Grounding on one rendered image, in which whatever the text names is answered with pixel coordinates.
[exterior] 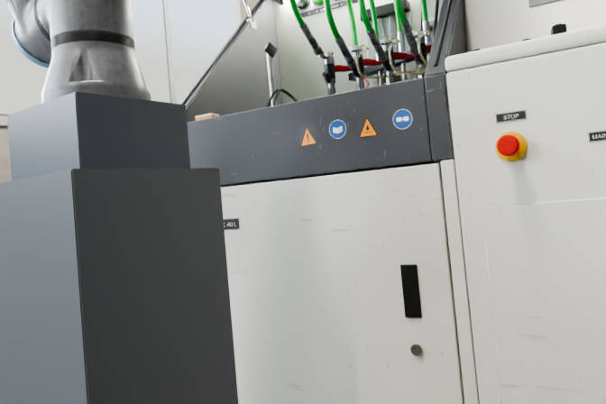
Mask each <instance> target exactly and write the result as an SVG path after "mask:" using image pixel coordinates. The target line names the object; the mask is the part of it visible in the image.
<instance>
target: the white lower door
mask: <svg viewBox="0 0 606 404"><path fill-rule="evenodd" d="M221 197H222V208H223V219H224V229H225V250H226V261H227V272H228V284H229V295H230V306H231V317H232V328H233V339H234V359H235V370H236V382H237V393H238V404H464V388H463V380H462V371H461V362H460V353H459V344H458V334H457V325H456V316H455V299H454V291H453V282H452V272H451V263H450V254H449V245H448V236H447V227H446V218H445V201H444V192H443V183H442V174H441V165H440V163H433V164H425V165H417V166H408V167H400V168H392V169H384V170H368V171H360V172H352V173H344V174H336V175H328V176H320V177H312V178H303V179H288V180H280V181H272V182H263V183H255V184H247V185H239V186H231V187H223V188H221Z"/></svg>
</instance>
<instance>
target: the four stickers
mask: <svg viewBox="0 0 606 404"><path fill-rule="evenodd" d="M357 120H358V131H359V138H365V137H373V136H378V129H377V118H376V115H375V116H368V117H363V118H357ZM392 125H393V131H395V130H404V129H413V116H412V107H410V108H401V109H394V110H392ZM328 130H329V138H330V141H331V140H336V139H342V138H347V129H346V121H345V118H342V119H336V120H332V121H328ZM298 135H299V141H300V147H305V146H309V145H314V144H317V136H316V128H315V126H314V125H312V126H308V127H303V128H299V129H298Z"/></svg>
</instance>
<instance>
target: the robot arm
mask: <svg viewBox="0 0 606 404"><path fill-rule="evenodd" d="M274 1H275V2H277V3H278V4H280V5H283V0H274ZM6 2H7V3H8V6H9V8H10V10H11V12H12V14H13V16H14V21H13V27H12V28H13V38H14V42H15V44H16V46H17V48H18V49H19V51H20V52H21V53H22V54H23V55H24V56H25V57H26V58H27V59H28V60H30V61H31V62H33V63H35V64H37V65H40V66H42V67H44V68H48V69H49V70H48V73H47V77H46V79H45V83H44V86H43V89H42V92H41V102H42V103H44V102H47V101H50V100H52V99H55V98H58V97H61V96H65V95H67V94H70V93H73V92H76V91H77V92H84V93H92V94H99V95H107V96H121V97H129V98H136V99H144V100H151V93H150V91H149V89H148V88H147V87H146V85H145V82H144V79H143V76H142V73H141V70H140V67H139V65H138V62H137V60H136V57H135V45H134V33H133V10H132V0H6Z"/></svg>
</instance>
